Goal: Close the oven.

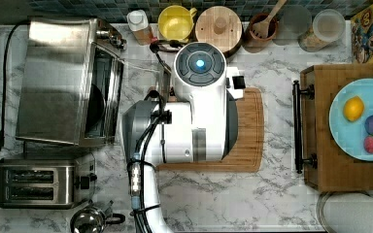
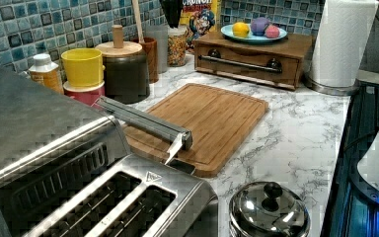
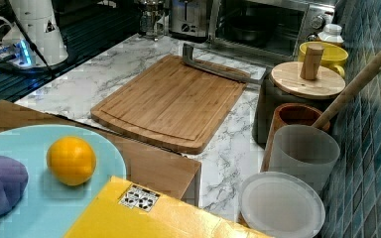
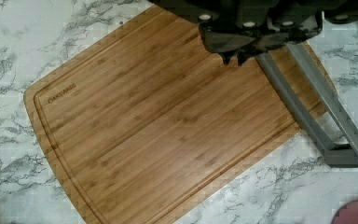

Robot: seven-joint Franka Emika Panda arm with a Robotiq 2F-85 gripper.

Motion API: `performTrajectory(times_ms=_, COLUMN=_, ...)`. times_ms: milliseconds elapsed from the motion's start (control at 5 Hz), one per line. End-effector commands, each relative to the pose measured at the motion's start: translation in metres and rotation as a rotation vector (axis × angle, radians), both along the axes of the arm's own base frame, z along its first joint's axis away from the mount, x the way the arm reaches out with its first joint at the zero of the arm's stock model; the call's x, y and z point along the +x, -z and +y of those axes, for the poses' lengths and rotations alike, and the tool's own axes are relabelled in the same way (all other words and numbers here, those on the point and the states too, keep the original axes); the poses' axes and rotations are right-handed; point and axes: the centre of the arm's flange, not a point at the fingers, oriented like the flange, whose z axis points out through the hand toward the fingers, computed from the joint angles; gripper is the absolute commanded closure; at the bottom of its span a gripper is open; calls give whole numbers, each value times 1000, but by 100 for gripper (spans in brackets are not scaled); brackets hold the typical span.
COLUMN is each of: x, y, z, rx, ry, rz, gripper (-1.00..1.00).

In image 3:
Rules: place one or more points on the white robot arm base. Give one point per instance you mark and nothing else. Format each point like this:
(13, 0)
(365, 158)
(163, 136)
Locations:
(38, 41)

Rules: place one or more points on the silver toaster oven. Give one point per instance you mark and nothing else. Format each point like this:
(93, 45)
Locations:
(266, 31)

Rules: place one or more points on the bamboo cutting board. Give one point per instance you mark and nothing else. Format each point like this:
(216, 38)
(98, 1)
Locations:
(170, 105)

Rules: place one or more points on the wooden utensil holder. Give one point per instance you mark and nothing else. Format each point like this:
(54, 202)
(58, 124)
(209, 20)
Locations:
(288, 114)

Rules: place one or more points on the silver toaster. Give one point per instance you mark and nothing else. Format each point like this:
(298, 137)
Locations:
(189, 19)

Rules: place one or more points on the glass french press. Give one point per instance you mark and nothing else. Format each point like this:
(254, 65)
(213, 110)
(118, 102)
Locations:
(152, 16)

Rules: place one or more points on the frosted plastic cup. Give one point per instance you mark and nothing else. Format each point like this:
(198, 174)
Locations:
(304, 152)

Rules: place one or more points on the yellow cardboard box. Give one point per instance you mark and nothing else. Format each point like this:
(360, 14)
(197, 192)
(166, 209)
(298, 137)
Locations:
(123, 209)

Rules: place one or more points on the dark canister with wooden lid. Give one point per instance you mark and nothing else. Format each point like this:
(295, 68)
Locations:
(284, 85)

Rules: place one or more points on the orange fruit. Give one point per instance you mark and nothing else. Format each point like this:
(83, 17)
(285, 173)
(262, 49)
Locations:
(71, 160)

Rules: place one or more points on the light blue plate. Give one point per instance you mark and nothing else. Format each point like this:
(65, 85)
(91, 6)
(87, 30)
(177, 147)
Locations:
(48, 207)

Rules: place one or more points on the yellow mug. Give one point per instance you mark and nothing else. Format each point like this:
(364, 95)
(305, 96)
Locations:
(333, 57)

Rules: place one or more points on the white lidded jar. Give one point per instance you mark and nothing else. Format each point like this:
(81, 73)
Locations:
(331, 33)

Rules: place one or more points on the purple plush toy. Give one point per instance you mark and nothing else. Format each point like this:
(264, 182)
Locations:
(13, 181)

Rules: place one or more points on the wooden pestle handle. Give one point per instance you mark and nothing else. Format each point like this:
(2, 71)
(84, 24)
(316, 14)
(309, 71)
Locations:
(350, 91)

